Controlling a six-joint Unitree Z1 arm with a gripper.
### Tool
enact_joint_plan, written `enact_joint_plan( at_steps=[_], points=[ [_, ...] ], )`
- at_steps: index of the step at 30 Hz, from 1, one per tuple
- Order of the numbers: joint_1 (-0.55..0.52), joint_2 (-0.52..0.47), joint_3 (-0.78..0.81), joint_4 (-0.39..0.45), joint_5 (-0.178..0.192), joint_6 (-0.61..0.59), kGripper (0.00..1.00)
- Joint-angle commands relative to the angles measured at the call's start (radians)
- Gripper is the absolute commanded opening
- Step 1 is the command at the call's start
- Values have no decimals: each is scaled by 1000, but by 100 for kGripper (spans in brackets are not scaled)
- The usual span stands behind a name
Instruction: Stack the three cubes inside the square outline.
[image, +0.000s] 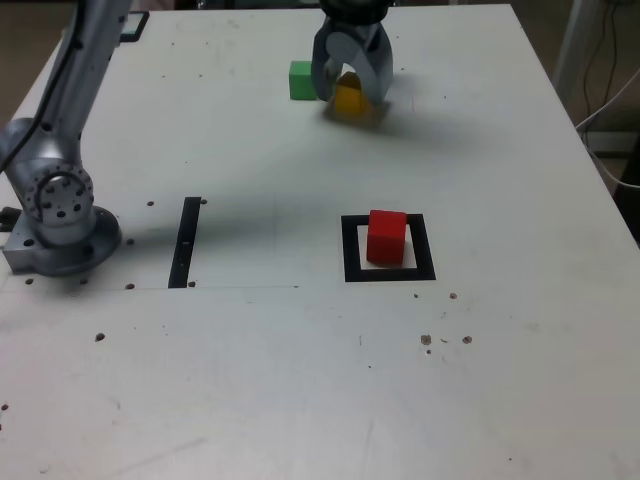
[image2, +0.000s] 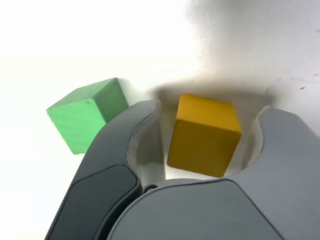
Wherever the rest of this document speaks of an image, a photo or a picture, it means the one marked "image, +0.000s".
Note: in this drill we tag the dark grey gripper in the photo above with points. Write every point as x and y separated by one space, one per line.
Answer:
355 27

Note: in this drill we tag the yellow cube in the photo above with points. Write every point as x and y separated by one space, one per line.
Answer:
347 102

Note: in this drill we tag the green cube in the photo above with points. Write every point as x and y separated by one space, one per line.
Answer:
300 80

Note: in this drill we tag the red cube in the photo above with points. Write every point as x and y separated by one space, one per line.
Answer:
385 240

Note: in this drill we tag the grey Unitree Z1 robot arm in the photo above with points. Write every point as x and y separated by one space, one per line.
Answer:
75 75

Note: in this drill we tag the black tape square outline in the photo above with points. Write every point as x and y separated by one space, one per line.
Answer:
350 260

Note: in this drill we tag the black smartphone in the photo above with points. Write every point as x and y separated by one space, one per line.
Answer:
137 25

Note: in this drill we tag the black tape strip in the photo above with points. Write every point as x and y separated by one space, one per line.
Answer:
182 260

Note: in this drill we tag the white frame post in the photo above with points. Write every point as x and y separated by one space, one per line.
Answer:
575 40

